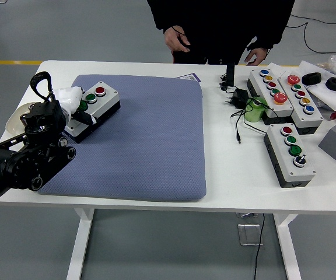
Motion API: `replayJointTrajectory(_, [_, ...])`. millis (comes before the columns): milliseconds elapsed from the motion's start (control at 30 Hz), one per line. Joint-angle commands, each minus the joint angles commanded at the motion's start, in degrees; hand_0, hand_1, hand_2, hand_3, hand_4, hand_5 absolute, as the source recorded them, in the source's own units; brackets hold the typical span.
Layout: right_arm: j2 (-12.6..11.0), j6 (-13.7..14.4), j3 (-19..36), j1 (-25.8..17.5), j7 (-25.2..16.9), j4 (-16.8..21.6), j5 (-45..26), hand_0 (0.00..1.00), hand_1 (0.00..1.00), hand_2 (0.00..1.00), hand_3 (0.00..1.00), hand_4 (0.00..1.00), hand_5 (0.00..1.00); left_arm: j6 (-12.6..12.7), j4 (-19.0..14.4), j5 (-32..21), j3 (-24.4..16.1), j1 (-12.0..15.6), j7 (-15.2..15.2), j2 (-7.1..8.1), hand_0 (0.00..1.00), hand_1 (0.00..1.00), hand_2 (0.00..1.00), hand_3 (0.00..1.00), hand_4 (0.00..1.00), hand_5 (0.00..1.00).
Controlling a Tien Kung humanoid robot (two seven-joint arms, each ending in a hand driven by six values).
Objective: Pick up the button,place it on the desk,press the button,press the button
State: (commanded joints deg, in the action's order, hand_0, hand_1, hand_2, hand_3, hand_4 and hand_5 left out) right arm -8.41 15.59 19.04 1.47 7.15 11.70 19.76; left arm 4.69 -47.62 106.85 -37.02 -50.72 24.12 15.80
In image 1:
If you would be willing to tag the person's left hand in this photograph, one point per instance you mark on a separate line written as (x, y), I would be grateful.
(257, 55)

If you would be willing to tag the black power adapter plug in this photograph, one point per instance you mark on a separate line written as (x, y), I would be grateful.
(240, 96)

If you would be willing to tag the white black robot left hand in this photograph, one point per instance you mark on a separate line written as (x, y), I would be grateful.
(69, 97)

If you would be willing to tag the white table leg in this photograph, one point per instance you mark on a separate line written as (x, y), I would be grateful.
(287, 248)
(79, 248)

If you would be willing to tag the person's right hand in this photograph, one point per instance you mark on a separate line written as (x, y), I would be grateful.
(174, 39)

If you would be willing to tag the purple white card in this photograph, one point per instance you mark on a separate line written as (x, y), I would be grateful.
(189, 77)

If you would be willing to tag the metal floor bracket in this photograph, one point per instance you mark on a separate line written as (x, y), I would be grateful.
(248, 233)

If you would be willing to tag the white shallow dish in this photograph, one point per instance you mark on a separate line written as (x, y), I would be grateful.
(13, 122)

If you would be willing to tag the grey four-button control box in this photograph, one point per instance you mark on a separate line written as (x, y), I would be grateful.
(284, 166)
(109, 99)

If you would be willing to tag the green plastic object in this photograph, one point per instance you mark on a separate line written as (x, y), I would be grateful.
(252, 115)

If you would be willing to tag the blue-grey padded mat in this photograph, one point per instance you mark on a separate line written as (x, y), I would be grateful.
(156, 146)

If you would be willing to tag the small white paper sheet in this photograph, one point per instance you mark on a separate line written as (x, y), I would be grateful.
(276, 67)

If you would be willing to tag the black upright device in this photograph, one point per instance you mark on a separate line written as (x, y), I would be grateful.
(230, 73)

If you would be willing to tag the person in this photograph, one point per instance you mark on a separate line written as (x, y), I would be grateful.
(220, 29)

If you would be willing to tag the grey five-button box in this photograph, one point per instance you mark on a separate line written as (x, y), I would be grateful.
(261, 84)
(316, 116)

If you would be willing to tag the large white paper sheet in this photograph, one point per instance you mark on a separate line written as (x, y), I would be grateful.
(331, 96)

